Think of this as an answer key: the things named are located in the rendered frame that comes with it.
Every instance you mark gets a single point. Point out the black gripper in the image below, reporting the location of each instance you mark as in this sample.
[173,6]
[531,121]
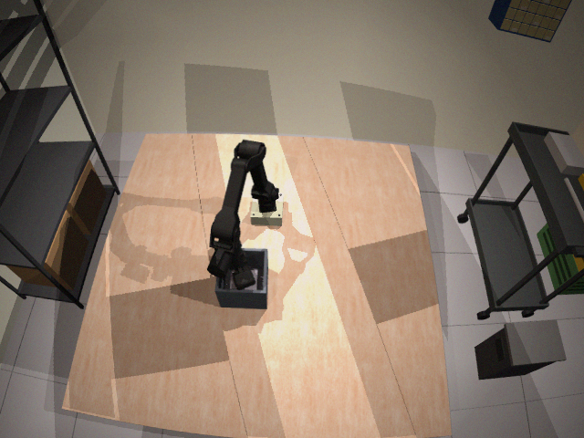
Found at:
[243,275]

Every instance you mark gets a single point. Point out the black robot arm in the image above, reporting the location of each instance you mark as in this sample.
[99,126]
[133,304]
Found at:
[226,225]

